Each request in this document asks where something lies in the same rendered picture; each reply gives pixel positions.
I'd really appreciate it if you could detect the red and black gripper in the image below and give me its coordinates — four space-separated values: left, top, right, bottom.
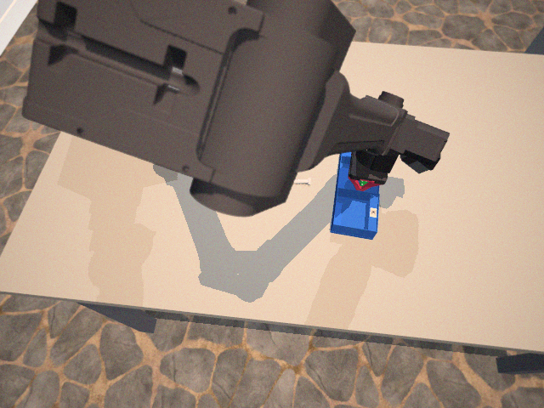
348 150 388 191

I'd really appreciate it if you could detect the blue rack of three bins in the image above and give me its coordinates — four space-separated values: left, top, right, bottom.
330 152 380 240

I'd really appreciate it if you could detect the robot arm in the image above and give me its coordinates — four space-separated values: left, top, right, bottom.
21 0 450 217

